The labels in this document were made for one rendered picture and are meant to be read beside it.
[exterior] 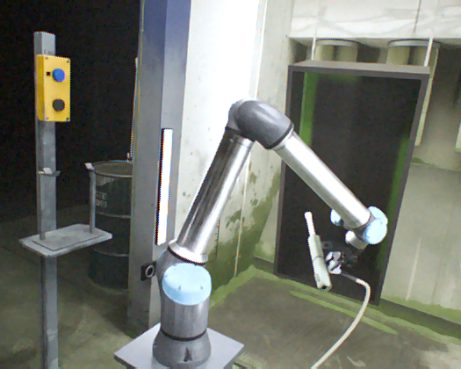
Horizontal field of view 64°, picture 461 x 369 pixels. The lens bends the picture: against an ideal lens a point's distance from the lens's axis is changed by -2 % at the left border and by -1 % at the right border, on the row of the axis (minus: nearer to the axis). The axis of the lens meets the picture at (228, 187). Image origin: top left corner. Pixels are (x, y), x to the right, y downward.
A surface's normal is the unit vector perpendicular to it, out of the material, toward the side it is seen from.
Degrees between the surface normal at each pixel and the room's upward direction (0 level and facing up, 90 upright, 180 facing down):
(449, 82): 90
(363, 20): 90
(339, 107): 102
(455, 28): 90
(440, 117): 90
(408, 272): 57
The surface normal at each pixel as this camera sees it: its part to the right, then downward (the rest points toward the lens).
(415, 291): -0.38, -0.41
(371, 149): -0.45, 0.36
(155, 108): -0.52, 0.14
